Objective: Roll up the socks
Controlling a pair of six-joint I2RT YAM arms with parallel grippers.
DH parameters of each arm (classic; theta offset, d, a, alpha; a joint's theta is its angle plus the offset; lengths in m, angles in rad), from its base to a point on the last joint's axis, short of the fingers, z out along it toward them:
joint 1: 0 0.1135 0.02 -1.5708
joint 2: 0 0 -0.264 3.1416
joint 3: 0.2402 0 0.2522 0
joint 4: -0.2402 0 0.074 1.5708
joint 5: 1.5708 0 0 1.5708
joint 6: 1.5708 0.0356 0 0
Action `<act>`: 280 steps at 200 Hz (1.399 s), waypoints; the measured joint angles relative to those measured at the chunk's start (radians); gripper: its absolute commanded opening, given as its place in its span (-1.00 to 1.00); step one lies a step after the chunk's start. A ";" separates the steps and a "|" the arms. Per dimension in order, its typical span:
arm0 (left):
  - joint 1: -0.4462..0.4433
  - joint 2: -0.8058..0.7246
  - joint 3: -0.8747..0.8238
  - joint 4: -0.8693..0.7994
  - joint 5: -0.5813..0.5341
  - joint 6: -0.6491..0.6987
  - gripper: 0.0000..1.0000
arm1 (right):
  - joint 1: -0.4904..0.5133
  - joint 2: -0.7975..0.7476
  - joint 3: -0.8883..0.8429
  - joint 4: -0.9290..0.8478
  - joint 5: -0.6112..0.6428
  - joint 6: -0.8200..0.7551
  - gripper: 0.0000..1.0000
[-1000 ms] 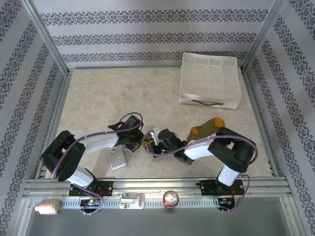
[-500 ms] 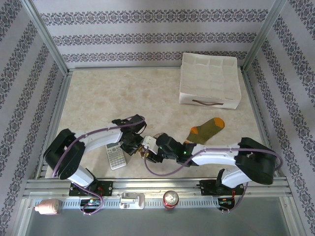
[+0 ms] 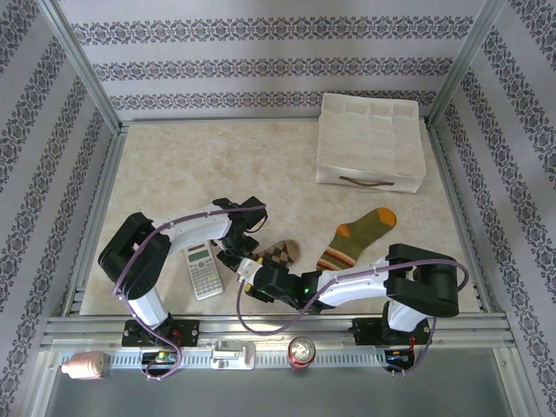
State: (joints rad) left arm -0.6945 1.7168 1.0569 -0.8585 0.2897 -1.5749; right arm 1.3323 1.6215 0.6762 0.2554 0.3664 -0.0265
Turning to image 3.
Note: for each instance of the white divided organizer box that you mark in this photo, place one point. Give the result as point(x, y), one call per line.
point(369, 139)

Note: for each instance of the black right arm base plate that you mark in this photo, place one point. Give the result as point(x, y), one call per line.
point(365, 330)

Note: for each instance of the thin aluminium frame rail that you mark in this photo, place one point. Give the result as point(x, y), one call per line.
point(217, 120)

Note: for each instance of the small circuit board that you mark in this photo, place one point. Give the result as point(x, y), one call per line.
point(399, 356)
point(160, 357)

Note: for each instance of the grey metal panel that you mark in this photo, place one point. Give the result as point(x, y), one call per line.
point(278, 395)

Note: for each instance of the white plastic latch bracket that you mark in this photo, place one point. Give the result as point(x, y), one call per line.
point(232, 354)

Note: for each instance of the pink white bottle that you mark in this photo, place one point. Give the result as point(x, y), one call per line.
point(84, 366)

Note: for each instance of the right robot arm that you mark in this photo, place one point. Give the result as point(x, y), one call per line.
point(356, 286)

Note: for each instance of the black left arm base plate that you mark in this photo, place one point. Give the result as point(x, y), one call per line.
point(187, 332)

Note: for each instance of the red soda can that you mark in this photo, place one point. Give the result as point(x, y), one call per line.
point(301, 351)

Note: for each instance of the wide aluminium frame rail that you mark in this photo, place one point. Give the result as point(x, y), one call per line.
point(100, 326)

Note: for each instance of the perforated metal strip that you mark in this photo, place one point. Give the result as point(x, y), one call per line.
point(271, 359)

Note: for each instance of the brown argyle sock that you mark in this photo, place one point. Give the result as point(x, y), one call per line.
point(282, 252)

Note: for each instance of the grey calculator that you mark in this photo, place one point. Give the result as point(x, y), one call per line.
point(204, 271)

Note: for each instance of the aluminium frame post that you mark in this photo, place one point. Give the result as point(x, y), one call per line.
point(82, 65)
point(465, 65)

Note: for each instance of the green striped sock orange toe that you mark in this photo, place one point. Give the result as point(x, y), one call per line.
point(356, 241)

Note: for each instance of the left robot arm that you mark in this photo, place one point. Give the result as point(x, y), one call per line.
point(195, 230)

